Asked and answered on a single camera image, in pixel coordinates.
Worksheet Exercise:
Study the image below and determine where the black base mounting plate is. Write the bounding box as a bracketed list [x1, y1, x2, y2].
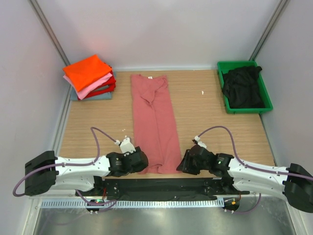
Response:
[81, 177, 249, 202]

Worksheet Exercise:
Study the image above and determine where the white slotted cable duct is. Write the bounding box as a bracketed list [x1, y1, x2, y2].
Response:
[40, 198, 224, 209]

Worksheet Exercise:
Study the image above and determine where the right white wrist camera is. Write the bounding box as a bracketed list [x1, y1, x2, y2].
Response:
[192, 136, 207, 149]

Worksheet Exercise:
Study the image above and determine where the dusty pink t shirt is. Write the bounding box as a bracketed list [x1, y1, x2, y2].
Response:
[130, 74, 181, 174]

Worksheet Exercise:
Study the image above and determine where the right aluminium frame post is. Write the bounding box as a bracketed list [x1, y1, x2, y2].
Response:
[249, 0, 290, 61]

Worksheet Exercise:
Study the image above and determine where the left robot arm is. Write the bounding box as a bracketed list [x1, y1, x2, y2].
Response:
[24, 147, 148, 196]

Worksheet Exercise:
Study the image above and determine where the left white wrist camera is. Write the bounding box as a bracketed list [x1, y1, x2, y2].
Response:
[114, 137, 136, 156]

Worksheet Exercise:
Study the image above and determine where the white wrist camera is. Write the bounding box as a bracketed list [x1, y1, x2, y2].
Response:
[192, 136, 207, 149]
[114, 137, 136, 156]

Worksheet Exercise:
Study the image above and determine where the red folded t shirt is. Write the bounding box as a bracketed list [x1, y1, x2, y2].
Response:
[77, 76, 116, 100]

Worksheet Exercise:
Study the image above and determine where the light pink folded t shirt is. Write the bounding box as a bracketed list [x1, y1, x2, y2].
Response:
[63, 73, 113, 99]

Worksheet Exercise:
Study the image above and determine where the black t shirt in bin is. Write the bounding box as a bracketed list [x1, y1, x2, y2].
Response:
[222, 66, 265, 109]

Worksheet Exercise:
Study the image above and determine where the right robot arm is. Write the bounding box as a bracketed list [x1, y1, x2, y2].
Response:
[177, 144, 313, 213]

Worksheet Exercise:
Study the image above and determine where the green plastic bin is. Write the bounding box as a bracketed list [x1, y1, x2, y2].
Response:
[217, 61, 273, 115]

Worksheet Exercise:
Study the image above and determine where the orange folded t shirt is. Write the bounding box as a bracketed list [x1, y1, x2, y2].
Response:
[63, 54, 112, 92]

